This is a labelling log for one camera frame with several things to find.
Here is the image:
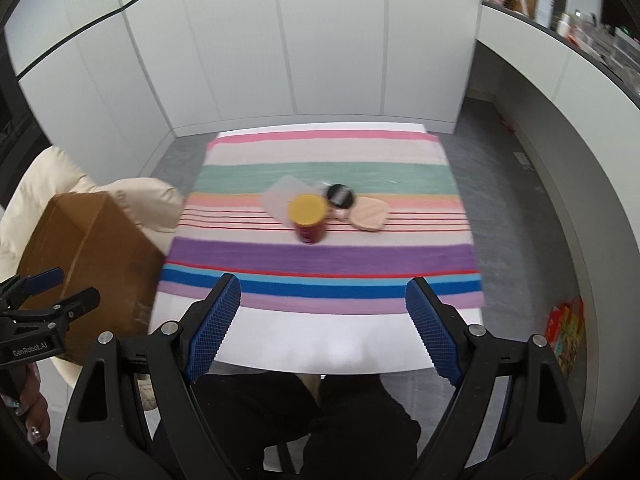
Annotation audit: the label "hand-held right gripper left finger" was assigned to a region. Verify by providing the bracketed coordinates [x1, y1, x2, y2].
[56, 273, 243, 480]

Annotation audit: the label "brown cardboard box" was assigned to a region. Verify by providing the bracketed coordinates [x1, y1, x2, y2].
[15, 191, 168, 367]

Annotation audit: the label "person's left hand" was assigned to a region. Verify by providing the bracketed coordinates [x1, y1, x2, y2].
[0, 362, 52, 458]

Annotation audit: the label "cream padded armchair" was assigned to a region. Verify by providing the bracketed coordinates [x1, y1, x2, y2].
[0, 146, 186, 413]

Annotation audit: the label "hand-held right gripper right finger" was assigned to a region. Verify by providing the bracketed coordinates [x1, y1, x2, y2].
[405, 276, 587, 480]

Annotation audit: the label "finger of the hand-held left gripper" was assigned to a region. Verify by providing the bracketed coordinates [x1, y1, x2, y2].
[0, 287, 101, 333]
[0, 268, 65, 306]

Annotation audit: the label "colourful boxes on floor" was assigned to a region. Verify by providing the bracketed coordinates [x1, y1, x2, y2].
[545, 296, 586, 381]

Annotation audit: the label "beige powder puff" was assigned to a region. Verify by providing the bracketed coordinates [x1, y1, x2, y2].
[348, 196, 391, 233]

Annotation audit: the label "row of clear containers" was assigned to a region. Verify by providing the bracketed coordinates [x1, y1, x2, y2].
[570, 9, 640, 107]

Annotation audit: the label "clear plastic case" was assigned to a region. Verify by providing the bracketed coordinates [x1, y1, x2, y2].
[261, 175, 321, 228]

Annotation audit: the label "striped colourful cloth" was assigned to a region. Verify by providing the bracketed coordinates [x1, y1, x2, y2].
[159, 129, 487, 315]

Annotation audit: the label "yellow-lidded jar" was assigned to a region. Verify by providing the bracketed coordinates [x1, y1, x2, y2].
[289, 193, 330, 246]

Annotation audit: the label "dark glass panel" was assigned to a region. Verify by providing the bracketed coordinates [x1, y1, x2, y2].
[0, 30, 51, 201]

